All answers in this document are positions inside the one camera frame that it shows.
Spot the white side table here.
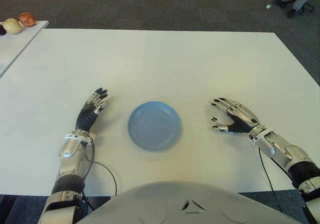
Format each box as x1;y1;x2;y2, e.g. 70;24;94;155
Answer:
0;21;49;79

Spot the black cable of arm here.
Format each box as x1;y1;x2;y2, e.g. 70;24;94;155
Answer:
81;143;118;211
258;147;296;213

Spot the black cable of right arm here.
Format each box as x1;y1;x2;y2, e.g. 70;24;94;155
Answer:
258;147;296;213

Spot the grey robot torso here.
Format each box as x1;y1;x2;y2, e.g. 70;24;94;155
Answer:
72;180;305;224

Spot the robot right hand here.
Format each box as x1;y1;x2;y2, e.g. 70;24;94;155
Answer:
210;97;266;134

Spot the blue round plate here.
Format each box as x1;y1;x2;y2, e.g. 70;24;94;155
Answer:
127;101;181;152

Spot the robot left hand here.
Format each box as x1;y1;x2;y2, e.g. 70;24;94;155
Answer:
75;87;109;134

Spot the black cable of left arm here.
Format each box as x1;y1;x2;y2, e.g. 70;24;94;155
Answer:
81;143;118;211

